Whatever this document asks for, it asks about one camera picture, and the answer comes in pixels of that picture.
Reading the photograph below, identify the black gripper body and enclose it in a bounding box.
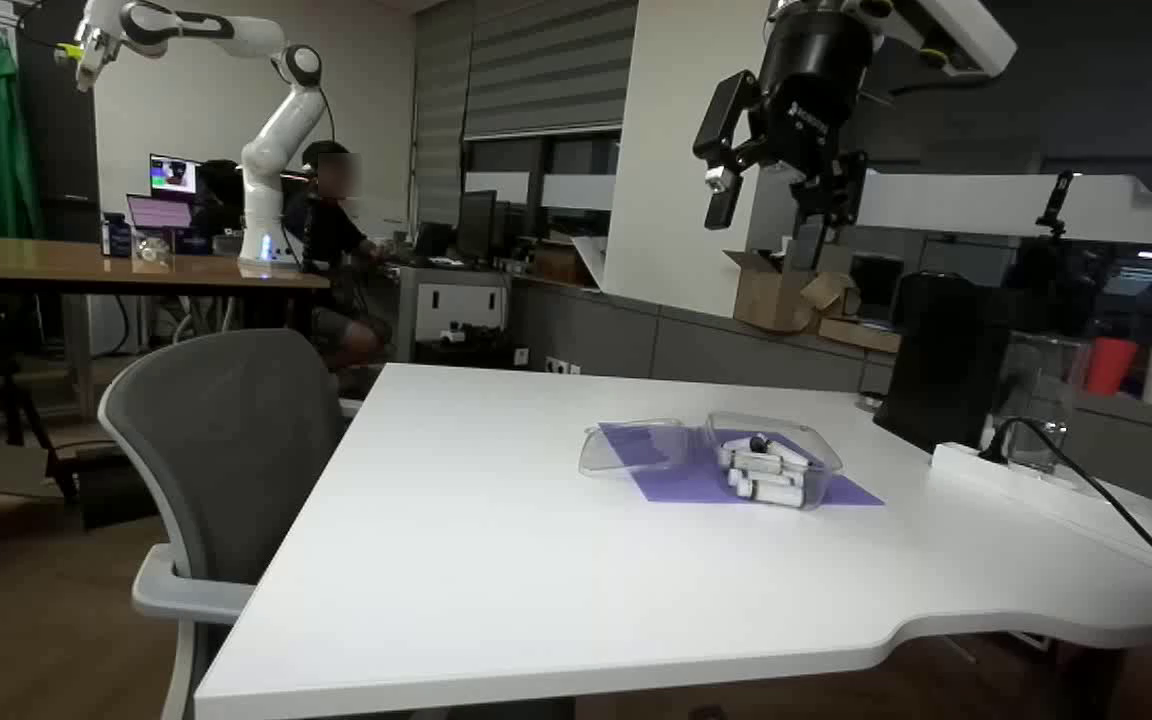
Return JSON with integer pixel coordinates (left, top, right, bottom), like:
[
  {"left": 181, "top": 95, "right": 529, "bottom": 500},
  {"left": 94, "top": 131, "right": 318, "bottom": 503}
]
[{"left": 693, "top": 9, "right": 873, "bottom": 220}]

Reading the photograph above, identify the small clear storage box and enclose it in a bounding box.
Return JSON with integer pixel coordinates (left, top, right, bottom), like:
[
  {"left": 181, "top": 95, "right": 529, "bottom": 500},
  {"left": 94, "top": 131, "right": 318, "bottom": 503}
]
[{"left": 577, "top": 409, "right": 850, "bottom": 515}]

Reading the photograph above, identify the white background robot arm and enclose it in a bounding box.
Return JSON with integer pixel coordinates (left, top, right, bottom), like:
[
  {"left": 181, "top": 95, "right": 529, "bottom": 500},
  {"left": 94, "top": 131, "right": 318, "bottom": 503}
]
[{"left": 54, "top": 0, "right": 327, "bottom": 267}]

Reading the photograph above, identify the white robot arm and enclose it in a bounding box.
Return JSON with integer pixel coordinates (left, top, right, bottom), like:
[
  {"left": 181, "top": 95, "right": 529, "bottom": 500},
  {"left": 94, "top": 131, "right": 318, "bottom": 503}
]
[{"left": 693, "top": 0, "right": 1018, "bottom": 244}]

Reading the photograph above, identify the cardboard box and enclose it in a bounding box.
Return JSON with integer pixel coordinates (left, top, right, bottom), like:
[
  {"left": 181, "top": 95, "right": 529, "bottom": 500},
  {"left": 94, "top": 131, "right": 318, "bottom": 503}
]
[{"left": 732, "top": 254, "right": 860, "bottom": 338}]

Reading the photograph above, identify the purple mat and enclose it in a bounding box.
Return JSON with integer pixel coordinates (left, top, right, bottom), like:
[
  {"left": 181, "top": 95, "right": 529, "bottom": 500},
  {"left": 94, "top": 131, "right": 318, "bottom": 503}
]
[{"left": 598, "top": 422, "right": 887, "bottom": 513}]

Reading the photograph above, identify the white cabinet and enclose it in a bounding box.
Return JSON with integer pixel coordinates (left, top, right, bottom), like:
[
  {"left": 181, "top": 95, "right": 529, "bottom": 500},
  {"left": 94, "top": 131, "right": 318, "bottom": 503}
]
[{"left": 393, "top": 267, "right": 514, "bottom": 358}]

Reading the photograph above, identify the red cup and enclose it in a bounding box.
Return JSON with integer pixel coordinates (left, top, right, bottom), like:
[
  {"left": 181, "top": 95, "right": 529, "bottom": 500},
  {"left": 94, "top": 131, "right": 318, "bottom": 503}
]
[{"left": 1085, "top": 338, "right": 1136, "bottom": 398}]

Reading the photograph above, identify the seated person in black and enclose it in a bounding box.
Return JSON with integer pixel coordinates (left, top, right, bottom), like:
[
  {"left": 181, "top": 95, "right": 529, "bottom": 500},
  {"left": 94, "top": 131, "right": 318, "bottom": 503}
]
[{"left": 288, "top": 142, "right": 385, "bottom": 374}]

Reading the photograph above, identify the background monitor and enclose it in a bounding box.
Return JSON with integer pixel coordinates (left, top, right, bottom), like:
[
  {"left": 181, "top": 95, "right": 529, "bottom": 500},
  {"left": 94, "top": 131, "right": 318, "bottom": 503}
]
[{"left": 147, "top": 154, "right": 196, "bottom": 196}]

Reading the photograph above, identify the grey office chair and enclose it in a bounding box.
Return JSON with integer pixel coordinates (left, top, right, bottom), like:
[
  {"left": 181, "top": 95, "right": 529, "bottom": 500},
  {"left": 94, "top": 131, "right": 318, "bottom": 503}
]
[{"left": 96, "top": 330, "right": 346, "bottom": 720}]

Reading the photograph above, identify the laptop with pink screen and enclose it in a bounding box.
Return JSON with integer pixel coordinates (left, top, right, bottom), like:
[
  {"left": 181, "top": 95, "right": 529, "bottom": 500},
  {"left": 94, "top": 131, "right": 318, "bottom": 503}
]
[{"left": 127, "top": 196, "right": 191, "bottom": 257}]

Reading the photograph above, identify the wooden background table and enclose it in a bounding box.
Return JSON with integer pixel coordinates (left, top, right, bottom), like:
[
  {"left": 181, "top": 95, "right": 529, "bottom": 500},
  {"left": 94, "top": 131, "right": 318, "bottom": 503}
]
[{"left": 0, "top": 235, "right": 327, "bottom": 297}]

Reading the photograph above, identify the black tripod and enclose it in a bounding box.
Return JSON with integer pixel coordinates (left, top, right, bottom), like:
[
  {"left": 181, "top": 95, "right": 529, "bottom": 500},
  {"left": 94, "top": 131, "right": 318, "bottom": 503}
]
[{"left": 0, "top": 302, "right": 54, "bottom": 450}]

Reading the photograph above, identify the black cable on table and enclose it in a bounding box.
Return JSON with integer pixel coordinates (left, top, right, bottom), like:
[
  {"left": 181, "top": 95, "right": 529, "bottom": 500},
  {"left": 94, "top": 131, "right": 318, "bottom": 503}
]
[{"left": 980, "top": 412, "right": 1152, "bottom": 595}]

